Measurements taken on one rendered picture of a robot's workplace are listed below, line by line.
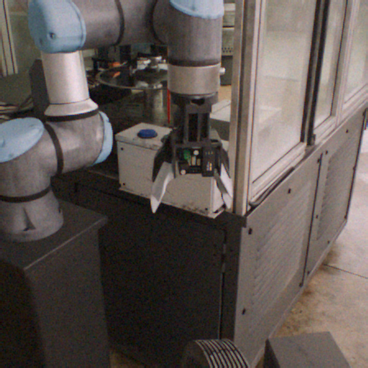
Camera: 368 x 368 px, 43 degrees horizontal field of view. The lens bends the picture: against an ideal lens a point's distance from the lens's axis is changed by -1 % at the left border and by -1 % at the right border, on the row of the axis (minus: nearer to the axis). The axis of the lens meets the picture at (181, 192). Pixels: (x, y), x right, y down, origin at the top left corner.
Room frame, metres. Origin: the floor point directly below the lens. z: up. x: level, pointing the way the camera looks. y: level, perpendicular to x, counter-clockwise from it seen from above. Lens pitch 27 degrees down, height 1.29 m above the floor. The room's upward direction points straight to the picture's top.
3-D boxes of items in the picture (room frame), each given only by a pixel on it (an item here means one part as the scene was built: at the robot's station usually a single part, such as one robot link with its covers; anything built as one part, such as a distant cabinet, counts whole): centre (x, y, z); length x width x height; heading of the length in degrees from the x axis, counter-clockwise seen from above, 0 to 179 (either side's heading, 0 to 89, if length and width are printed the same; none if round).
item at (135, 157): (1.05, 0.01, 0.82); 0.28 x 0.11 x 0.15; 57
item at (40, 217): (0.90, 0.34, 0.80); 0.15 x 0.15 x 0.10
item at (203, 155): (0.66, -0.02, 1.05); 0.09 x 0.08 x 0.12; 6
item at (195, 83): (0.67, -0.02, 1.13); 0.08 x 0.08 x 0.05
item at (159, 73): (1.48, 0.09, 0.96); 0.11 x 0.11 x 0.03
